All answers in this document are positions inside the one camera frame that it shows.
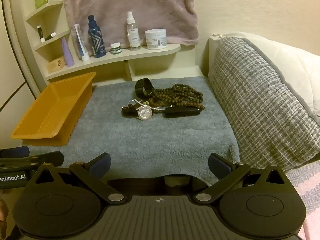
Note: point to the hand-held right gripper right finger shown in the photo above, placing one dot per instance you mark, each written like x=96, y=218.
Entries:
x=217, y=166

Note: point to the cream wardrobe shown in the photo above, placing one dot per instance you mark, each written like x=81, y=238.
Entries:
x=15, y=42

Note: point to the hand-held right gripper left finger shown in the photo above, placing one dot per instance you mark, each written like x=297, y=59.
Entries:
x=101, y=166

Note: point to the black tube with white cap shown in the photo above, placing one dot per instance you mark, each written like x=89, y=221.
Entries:
x=49, y=36

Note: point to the purple tube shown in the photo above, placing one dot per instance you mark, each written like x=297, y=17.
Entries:
x=68, y=55

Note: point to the person's left hand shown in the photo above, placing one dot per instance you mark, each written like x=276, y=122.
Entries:
x=2, y=210

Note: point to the grey woven pillow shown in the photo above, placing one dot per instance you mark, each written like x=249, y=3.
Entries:
x=262, y=100

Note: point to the white and blue tube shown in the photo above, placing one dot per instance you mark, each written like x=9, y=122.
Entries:
x=80, y=42

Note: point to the small green jar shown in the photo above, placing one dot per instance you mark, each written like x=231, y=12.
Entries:
x=116, y=49

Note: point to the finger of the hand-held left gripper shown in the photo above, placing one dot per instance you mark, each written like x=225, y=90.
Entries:
x=50, y=158
x=15, y=152

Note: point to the black stick with white cap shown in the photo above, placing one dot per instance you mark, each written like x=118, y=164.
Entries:
x=40, y=33

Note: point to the pink patterned bedsheet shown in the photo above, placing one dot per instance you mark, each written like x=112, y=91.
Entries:
x=307, y=185

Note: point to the grey fluffy mat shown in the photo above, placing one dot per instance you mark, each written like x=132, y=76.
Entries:
x=150, y=140

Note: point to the black smartwatch band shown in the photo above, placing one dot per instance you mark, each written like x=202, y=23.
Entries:
x=149, y=87

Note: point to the pink hanging towel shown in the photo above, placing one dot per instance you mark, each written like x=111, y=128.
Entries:
x=137, y=5

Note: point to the beige cardboard box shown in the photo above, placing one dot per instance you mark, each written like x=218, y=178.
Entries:
x=56, y=65

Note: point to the dark blue spray bottle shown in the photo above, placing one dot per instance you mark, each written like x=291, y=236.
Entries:
x=97, y=40

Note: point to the white cream jar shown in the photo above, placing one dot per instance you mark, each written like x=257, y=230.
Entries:
x=156, y=40

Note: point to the white wooden shelf unit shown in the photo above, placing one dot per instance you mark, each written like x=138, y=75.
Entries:
x=112, y=57

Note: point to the silver wristwatch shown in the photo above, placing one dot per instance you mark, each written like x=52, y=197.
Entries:
x=145, y=112

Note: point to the orange plastic tray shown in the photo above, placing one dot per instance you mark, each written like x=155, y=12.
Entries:
x=50, y=110

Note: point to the clear spray bottle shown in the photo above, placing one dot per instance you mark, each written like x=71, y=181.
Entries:
x=133, y=35

